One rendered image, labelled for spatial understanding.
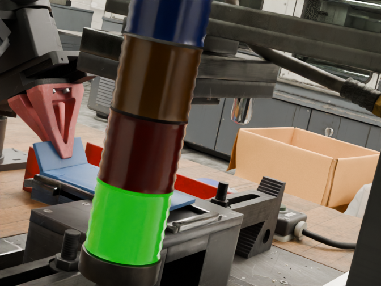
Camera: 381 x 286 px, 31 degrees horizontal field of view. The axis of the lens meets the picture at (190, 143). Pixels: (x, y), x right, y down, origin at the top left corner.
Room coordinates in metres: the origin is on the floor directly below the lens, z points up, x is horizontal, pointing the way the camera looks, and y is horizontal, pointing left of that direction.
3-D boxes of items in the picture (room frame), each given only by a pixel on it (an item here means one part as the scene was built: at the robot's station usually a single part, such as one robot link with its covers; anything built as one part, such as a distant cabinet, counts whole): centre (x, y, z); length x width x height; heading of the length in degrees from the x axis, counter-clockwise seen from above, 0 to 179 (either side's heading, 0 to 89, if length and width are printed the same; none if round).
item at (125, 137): (0.33, 0.02, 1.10); 0.04 x 0.04 x 0.03
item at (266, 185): (0.83, -0.10, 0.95); 0.06 x 0.03 x 0.09; 150
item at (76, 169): (0.66, 0.07, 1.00); 0.15 x 0.07 x 0.03; 61
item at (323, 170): (3.14, -0.53, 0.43); 0.59 x 0.54 x 0.58; 146
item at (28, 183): (0.64, 0.11, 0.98); 0.07 x 0.02 x 0.01; 60
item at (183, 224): (0.61, -0.02, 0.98); 0.07 x 0.01 x 0.03; 150
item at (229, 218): (0.62, 0.03, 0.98); 0.20 x 0.10 x 0.01; 150
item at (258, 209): (0.77, -0.06, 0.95); 0.15 x 0.03 x 0.10; 150
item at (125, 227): (0.33, 0.02, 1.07); 0.04 x 0.04 x 0.03
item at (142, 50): (0.33, 0.02, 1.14); 0.04 x 0.04 x 0.03
